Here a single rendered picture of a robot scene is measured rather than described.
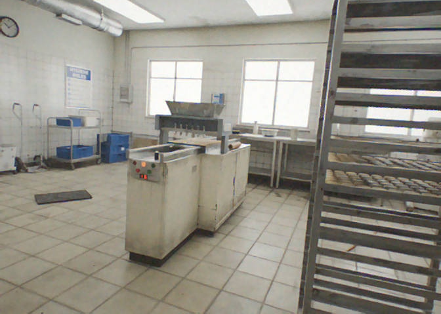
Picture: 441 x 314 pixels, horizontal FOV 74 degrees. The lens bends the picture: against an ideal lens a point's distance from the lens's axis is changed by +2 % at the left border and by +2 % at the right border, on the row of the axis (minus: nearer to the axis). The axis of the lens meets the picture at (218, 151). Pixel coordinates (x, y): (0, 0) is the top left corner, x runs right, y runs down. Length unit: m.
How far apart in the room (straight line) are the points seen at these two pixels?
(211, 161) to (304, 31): 3.81
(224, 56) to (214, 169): 3.84
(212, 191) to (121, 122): 5.05
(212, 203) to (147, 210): 0.75
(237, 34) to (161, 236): 4.75
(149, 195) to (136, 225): 0.28
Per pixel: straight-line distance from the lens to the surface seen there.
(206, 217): 2.91
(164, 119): 3.04
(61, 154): 6.27
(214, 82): 6.26
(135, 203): 2.38
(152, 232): 2.37
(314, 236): 1.28
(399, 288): 1.43
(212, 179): 2.79
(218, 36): 6.42
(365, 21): 1.29
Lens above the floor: 1.22
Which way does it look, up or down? 7 degrees down
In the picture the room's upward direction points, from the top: 4 degrees clockwise
